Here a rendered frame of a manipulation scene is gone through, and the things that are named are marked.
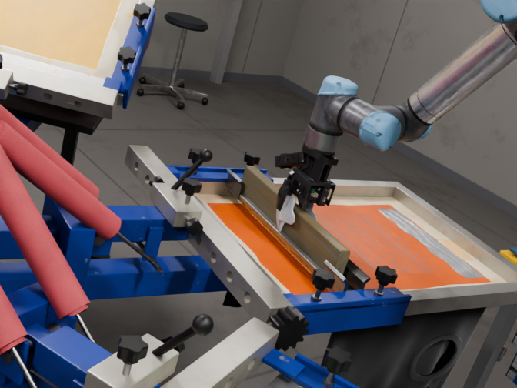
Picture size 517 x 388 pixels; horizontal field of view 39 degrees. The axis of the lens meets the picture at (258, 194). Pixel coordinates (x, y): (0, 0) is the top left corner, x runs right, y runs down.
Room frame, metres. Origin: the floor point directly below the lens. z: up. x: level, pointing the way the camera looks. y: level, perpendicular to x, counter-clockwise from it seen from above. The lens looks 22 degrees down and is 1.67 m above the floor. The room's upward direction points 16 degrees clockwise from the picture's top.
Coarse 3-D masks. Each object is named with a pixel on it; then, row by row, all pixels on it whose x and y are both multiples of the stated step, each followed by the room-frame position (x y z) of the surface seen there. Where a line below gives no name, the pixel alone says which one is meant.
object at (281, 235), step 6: (240, 198) 1.63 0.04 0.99; (246, 198) 1.62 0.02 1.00; (246, 204) 1.60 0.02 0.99; (252, 204) 1.60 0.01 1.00; (252, 210) 1.58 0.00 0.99; (258, 210) 1.57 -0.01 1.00; (258, 216) 1.56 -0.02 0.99; (264, 216) 1.55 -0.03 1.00; (270, 222) 1.52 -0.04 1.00; (270, 228) 1.51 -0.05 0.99; (276, 228) 1.50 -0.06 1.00; (276, 234) 1.49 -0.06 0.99; (282, 234) 1.48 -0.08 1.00; (282, 240) 1.47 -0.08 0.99; (288, 240) 1.46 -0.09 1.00; (294, 246) 1.43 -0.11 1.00; (294, 252) 1.43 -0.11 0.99; (300, 252) 1.42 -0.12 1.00; (300, 258) 1.41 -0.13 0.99; (306, 258) 1.40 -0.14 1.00; (306, 264) 1.39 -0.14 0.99; (312, 264) 1.38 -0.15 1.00
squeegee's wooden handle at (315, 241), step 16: (256, 176) 1.62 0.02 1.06; (256, 192) 1.61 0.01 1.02; (272, 192) 1.56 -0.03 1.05; (272, 208) 1.54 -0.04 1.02; (288, 224) 1.49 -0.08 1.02; (304, 224) 1.45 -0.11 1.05; (320, 224) 1.44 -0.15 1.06; (304, 240) 1.43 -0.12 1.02; (320, 240) 1.39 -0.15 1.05; (336, 240) 1.38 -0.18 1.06; (320, 256) 1.38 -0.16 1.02; (336, 256) 1.34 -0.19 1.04
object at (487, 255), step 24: (216, 192) 1.69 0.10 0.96; (336, 192) 1.92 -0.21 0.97; (360, 192) 1.97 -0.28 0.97; (384, 192) 2.02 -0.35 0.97; (408, 192) 2.03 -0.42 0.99; (432, 216) 1.91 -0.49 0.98; (456, 240) 1.83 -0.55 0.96; (480, 240) 1.81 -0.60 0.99; (504, 264) 1.70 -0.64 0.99; (456, 288) 1.48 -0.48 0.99; (480, 288) 1.51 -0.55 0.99; (504, 288) 1.55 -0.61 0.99; (408, 312) 1.36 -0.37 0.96; (432, 312) 1.40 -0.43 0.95
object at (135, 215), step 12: (120, 216) 1.24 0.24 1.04; (132, 216) 1.26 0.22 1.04; (144, 216) 1.27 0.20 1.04; (156, 216) 1.29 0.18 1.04; (120, 228) 1.23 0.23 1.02; (132, 228) 1.25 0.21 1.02; (144, 228) 1.26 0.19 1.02; (168, 228) 1.30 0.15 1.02; (180, 228) 1.31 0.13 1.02; (120, 240) 1.24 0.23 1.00; (132, 240) 1.25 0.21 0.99; (144, 240) 1.27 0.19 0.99; (168, 240) 1.30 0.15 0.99
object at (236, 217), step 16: (224, 208) 1.62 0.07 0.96; (240, 208) 1.65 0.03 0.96; (320, 208) 1.80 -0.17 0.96; (336, 208) 1.83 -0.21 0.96; (352, 208) 1.87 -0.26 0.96; (368, 208) 1.90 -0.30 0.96; (384, 208) 1.94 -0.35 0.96; (240, 224) 1.55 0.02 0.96; (256, 224) 1.58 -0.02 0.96; (384, 224) 1.82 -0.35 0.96; (416, 224) 1.89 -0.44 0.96; (256, 240) 1.49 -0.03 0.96; (272, 240) 1.52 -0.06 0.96; (416, 240) 1.77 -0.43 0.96
